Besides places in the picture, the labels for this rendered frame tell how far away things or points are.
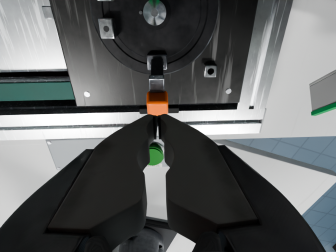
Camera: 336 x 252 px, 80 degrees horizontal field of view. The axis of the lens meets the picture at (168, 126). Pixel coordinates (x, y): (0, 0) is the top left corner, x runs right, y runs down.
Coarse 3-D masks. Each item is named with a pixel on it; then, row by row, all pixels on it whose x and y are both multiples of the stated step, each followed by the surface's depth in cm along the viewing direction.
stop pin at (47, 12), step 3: (42, 6) 23; (45, 6) 23; (48, 6) 23; (42, 9) 23; (45, 9) 23; (48, 9) 23; (45, 12) 24; (48, 12) 24; (51, 12) 24; (45, 15) 24; (48, 15) 24; (51, 15) 24; (45, 18) 24; (48, 18) 24; (51, 18) 24
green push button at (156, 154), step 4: (152, 144) 34; (152, 148) 33; (156, 148) 34; (160, 148) 34; (152, 152) 34; (156, 152) 34; (160, 152) 34; (152, 156) 34; (156, 156) 34; (160, 156) 34; (152, 160) 35; (156, 160) 35; (160, 160) 35; (148, 164) 35; (152, 164) 35; (156, 164) 35
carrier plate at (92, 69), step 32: (64, 0) 23; (224, 0) 23; (256, 0) 23; (64, 32) 24; (96, 32) 24; (224, 32) 25; (96, 64) 26; (192, 64) 27; (224, 64) 27; (96, 96) 29; (128, 96) 29; (192, 96) 29; (224, 96) 29
